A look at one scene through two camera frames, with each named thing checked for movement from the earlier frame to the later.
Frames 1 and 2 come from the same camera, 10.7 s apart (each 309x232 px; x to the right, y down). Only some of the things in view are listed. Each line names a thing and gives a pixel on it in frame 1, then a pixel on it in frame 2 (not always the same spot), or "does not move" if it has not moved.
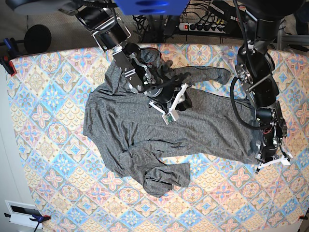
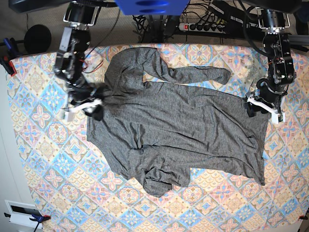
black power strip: [218, 28] does not move
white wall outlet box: [21, 212] does not move
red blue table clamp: [11, 47] does not move
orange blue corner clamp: [39, 219] does not move
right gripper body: [266, 156] to [270, 99]
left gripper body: [170, 95] to [85, 98]
